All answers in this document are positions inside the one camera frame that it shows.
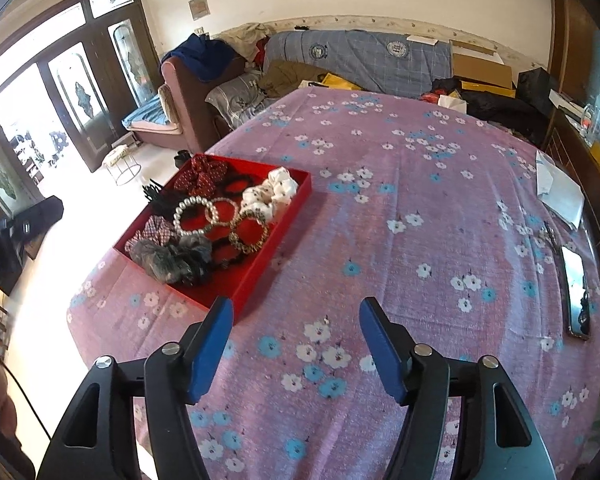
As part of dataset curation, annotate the yellow bag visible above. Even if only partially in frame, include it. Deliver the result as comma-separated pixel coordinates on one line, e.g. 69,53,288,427
320,73,361,91

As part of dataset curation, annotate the cardboard box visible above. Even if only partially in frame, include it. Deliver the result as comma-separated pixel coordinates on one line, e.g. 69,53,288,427
451,40,516,98

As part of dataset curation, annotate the white pearl bracelet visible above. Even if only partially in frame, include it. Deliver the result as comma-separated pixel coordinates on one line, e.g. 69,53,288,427
172,195,222,239

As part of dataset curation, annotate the blue grey quilt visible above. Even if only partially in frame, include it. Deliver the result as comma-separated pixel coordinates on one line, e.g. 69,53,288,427
263,29,452,99

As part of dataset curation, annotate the white folded paper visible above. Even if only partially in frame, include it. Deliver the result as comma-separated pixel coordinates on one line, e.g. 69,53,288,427
535,151,584,230

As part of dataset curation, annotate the red jewelry tray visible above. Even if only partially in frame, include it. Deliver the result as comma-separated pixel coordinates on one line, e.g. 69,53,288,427
112,152,313,321

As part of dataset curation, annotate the navy blue cloth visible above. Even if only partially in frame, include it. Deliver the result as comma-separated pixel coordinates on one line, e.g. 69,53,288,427
160,34,246,84

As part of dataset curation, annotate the pink floral bed sheet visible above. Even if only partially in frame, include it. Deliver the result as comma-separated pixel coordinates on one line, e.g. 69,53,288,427
66,86,600,480

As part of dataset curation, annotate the small round side table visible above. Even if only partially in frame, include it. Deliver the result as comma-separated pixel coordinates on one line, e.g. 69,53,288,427
102,144,142,185

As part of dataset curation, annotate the grey fluffy scrunchie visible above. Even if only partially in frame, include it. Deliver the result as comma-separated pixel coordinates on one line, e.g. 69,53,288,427
129,235,212,285

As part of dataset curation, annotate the wooden glass door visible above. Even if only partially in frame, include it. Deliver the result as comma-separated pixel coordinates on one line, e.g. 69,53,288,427
0,0,160,214

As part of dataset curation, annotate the black shoe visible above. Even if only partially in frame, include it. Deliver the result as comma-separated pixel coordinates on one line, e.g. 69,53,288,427
174,150,192,169

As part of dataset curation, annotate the dark red dotted scrunchie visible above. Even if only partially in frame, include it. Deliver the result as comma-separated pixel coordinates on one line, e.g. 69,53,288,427
173,154,230,198

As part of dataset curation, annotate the black hair claw clip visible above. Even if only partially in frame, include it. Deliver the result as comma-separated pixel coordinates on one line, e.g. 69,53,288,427
142,180,183,218

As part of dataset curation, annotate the black smartphone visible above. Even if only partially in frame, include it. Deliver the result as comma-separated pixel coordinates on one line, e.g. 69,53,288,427
559,245,591,340

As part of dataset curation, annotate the white floral scrunchie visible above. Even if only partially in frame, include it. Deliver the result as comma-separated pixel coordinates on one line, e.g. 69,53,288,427
240,167,299,223

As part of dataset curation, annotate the black cable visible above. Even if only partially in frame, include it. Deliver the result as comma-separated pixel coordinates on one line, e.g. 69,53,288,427
0,358,53,442

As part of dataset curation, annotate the grey patterned pillow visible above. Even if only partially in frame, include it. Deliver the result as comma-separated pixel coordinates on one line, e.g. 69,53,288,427
204,70,277,130

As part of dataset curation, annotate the black bag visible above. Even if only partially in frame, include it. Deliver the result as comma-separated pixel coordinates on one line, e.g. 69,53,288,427
431,67,558,148

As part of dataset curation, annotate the pink armchair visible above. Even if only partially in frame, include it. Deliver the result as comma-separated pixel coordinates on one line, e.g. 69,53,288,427
128,54,246,153

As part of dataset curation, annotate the gold beaded bracelet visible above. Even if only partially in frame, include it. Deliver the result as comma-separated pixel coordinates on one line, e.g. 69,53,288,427
227,212,271,256

